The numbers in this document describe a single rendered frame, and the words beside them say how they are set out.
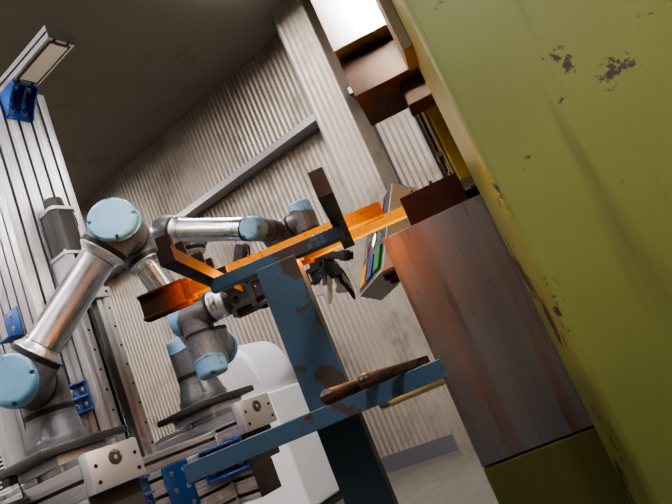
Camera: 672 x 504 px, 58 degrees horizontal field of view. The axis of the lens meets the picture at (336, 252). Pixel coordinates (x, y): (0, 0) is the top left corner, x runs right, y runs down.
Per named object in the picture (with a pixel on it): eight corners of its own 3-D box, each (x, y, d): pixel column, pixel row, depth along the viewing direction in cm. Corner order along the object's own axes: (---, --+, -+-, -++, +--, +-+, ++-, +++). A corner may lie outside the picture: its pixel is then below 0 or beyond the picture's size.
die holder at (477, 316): (482, 467, 105) (381, 239, 114) (484, 433, 141) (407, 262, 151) (812, 342, 95) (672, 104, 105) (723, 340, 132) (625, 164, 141)
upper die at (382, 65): (354, 96, 135) (339, 61, 137) (371, 126, 154) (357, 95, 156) (532, 6, 128) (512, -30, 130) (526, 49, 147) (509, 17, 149)
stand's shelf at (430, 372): (187, 484, 64) (181, 466, 64) (270, 441, 103) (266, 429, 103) (448, 376, 63) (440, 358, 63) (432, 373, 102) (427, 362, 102)
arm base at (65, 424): (14, 466, 144) (3, 427, 147) (71, 448, 157) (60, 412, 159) (47, 449, 137) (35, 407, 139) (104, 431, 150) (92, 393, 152)
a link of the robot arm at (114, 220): (40, 419, 143) (157, 225, 159) (14, 418, 129) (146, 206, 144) (-4, 396, 143) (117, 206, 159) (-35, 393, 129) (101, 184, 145)
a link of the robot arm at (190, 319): (187, 341, 150) (177, 309, 152) (226, 324, 148) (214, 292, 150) (171, 341, 142) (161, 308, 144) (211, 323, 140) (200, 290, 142)
